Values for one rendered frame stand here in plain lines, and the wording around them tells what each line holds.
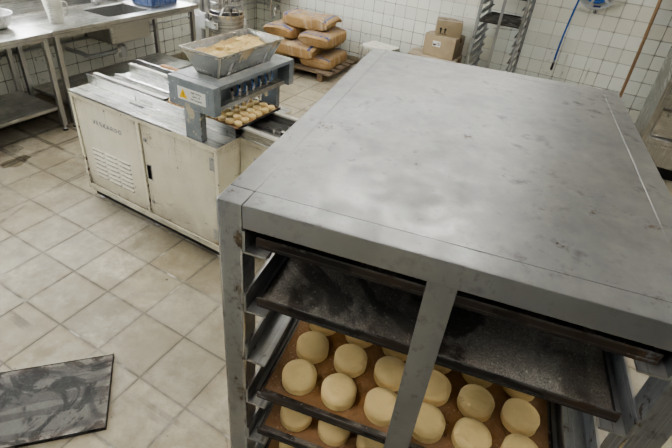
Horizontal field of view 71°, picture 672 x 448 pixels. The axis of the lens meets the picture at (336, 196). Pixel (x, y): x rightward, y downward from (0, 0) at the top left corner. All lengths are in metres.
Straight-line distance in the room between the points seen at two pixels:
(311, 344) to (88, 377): 2.05
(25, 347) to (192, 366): 0.86
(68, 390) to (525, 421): 2.26
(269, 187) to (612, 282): 0.34
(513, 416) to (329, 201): 0.42
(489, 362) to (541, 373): 0.06
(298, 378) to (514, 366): 0.30
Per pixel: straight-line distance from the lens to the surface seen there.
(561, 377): 0.61
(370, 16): 6.84
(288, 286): 0.61
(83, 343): 2.89
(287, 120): 2.95
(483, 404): 0.75
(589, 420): 0.69
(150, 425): 2.51
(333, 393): 0.71
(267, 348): 0.66
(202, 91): 2.61
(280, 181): 0.53
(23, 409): 2.72
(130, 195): 3.58
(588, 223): 0.58
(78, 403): 2.65
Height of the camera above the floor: 2.10
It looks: 33 degrees down
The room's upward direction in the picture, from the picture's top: 6 degrees clockwise
